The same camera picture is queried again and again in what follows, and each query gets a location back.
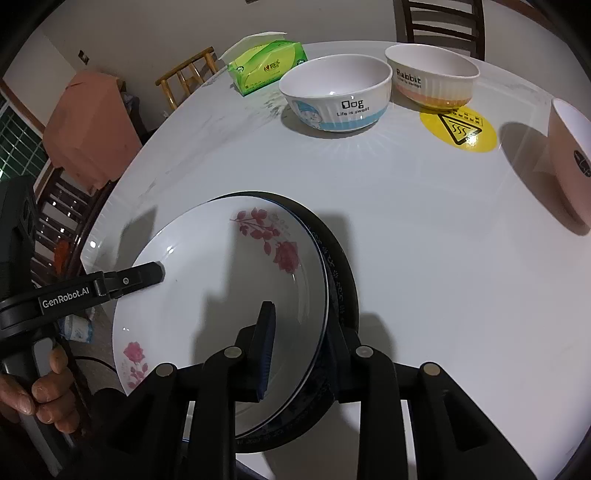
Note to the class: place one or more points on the bamboo chair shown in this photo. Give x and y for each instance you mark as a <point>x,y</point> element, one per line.
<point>184,71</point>

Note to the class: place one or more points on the yellow round warning sticker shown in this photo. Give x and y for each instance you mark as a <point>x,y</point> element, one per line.
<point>443,134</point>

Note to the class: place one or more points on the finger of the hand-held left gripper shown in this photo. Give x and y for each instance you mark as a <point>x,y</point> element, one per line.
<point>138,274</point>

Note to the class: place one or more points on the pink bowl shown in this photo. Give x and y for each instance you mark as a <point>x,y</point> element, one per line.
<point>568,152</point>

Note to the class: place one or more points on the wooden framed window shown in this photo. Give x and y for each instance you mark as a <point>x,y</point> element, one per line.
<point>18,138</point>

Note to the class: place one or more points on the white blue plastic bag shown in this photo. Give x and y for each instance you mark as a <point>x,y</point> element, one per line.
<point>78,328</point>

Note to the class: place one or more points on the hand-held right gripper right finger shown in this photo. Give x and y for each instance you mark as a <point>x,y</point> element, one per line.
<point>346,364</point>

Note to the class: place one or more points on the white ribbed bowl orange band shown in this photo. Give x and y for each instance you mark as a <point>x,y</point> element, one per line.
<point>429,62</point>

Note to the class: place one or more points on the black wall switch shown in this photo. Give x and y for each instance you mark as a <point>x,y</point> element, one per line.
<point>83,57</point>

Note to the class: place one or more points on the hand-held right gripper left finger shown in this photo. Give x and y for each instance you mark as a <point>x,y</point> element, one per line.
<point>267,350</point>

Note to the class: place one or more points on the orange bag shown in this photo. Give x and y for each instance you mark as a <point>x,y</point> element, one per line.
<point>63,253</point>

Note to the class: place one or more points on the white bowl with blue cartoon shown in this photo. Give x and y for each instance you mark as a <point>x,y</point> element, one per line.
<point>332,78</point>

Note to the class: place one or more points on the large blue floral plate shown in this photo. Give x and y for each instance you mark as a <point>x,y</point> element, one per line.
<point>341,286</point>

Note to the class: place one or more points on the white plate with pink flowers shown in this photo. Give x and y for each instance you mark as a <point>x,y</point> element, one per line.
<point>207,258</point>

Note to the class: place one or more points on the person's left hand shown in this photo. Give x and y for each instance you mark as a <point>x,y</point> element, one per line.
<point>51,392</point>

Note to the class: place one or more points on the orange cloth covered furniture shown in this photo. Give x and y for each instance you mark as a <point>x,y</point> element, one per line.
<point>87,129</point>

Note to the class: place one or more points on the green tissue box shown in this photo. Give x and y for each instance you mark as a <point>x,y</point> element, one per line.
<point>268,64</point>

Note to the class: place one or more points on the dark wooden chair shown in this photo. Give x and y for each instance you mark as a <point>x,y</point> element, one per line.
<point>60,203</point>
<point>402,23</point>

